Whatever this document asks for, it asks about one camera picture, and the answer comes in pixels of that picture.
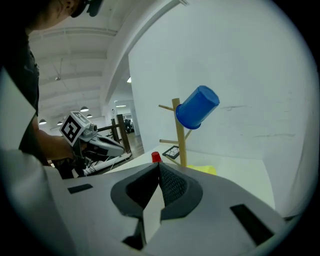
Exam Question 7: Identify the white table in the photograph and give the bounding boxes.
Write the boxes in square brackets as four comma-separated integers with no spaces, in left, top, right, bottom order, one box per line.
[103,147,276,211]

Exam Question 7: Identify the dark wooden post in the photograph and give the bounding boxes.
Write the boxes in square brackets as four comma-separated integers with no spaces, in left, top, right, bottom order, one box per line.
[116,113,131,154]

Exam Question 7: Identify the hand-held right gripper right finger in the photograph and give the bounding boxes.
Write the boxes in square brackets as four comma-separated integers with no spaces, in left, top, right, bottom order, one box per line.
[147,162,286,256]

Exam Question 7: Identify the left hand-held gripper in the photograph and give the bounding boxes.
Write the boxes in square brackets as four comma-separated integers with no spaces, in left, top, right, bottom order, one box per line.
[59,110,125,176]

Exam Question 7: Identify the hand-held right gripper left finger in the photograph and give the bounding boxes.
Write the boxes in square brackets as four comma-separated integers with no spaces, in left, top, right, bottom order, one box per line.
[62,162,160,256]

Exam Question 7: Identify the yellow plastic cup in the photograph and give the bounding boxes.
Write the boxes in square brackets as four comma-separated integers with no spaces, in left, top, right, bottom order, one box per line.
[186,164,217,176]

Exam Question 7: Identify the person's left hand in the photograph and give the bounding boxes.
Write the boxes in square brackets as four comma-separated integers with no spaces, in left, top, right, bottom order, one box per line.
[56,138,87,161]

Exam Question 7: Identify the blue plastic cup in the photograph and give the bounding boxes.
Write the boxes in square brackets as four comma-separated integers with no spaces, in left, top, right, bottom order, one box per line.
[175,85,221,130]

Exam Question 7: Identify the hanging ceiling fixture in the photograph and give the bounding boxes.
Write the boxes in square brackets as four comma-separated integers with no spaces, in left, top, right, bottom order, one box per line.
[54,58,63,81]

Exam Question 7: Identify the wooden cup tree stand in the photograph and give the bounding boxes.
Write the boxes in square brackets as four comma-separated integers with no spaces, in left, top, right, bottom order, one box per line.
[158,98,193,168]

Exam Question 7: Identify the person's left forearm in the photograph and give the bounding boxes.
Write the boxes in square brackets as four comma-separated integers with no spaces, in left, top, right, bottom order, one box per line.
[37,128,68,161]

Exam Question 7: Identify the person's head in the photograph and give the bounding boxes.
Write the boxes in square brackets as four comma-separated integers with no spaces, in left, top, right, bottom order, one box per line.
[24,0,85,33]

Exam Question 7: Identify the black framed crackle-pattern tile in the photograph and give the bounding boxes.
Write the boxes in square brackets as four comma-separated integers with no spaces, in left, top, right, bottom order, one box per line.
[161,146,180,159]

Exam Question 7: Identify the black head-mounted camera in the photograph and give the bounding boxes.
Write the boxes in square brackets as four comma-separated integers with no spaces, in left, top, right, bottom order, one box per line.
[69,0,104,18]

